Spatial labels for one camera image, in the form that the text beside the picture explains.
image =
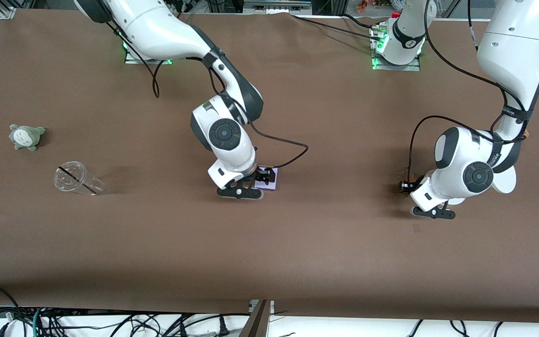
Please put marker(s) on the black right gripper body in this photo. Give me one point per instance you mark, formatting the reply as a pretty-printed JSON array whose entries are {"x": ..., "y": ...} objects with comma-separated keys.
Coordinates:
[{"x": 259, "y": 177}]

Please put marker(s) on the brown lion statue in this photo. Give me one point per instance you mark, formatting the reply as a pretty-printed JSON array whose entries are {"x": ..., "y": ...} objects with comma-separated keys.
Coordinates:
[{"x": 408, "y": 173}]

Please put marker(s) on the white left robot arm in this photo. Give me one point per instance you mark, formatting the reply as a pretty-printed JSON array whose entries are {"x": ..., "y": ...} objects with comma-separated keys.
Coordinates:
[{"x": 477, "y": 177}]

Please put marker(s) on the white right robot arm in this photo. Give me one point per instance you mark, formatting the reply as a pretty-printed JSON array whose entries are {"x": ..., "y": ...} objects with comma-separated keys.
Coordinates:
[{"x": 222, "y": 133}]

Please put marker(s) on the brown table cover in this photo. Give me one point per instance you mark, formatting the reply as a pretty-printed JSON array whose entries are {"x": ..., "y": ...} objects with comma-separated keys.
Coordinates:
[{"x": 269, "y": 243}]

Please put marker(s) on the white round stand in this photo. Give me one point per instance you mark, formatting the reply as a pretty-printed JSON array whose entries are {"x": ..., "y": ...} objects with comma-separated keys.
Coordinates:
[{"x": 506, "y": 183}]

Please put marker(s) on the black power plug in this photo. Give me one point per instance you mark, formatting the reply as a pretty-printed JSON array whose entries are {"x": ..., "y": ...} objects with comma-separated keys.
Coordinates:
[{"x": 223, "y": 330}]

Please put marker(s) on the clear plastic cup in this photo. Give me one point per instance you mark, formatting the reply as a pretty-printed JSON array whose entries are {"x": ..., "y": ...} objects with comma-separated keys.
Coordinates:
[{"x": 73, "y": 179}]

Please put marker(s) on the black straw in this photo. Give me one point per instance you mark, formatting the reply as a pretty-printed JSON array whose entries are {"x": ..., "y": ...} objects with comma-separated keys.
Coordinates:
[{"x": 70, "y": 174}]

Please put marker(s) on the orange background toy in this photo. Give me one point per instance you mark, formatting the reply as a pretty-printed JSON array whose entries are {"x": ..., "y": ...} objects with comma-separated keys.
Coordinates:
[{"x": 363, "y": 5}]

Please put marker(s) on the grey green plush toy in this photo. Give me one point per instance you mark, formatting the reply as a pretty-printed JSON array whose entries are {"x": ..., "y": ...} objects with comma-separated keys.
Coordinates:
[{"x": 26, "y": 137}]

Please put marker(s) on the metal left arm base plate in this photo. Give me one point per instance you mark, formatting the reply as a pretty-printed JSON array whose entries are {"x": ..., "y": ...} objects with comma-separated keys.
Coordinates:
[{"x": 414, "y": 67}]

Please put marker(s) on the aluminium frame leg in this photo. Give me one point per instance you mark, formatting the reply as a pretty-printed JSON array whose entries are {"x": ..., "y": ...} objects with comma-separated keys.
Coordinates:
[{"x": 258, "y": 323}]

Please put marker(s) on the aluminium frame profile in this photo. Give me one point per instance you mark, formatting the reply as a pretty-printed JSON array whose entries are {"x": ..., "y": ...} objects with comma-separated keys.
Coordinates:
[{"x": 274, "y": 5}]

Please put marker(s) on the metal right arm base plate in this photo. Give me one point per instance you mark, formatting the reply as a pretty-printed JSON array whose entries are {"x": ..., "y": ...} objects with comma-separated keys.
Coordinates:
[{"x": 134, "y": 59}]

